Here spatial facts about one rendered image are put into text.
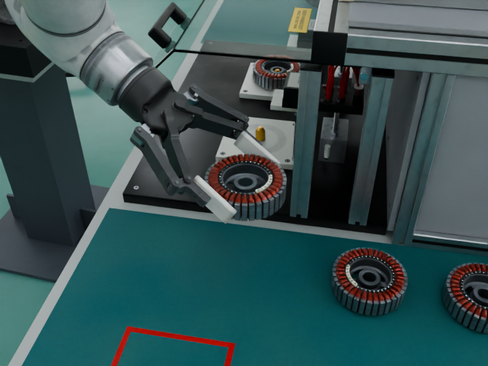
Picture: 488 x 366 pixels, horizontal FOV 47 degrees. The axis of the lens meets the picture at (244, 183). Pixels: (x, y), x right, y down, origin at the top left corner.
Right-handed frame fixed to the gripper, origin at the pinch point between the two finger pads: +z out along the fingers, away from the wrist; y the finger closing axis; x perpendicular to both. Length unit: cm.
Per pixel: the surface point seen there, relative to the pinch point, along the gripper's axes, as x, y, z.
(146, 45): -168, -175, -99
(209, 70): -35, -50, -26
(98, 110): -155, -109, -79
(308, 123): 3.3, -14.5, 1.2
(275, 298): -12.9, 1.8, 15.1
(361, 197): -4.3, -18.4, 15.7
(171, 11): -2.4, -19.3, -28.0
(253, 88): -27, -46, -14
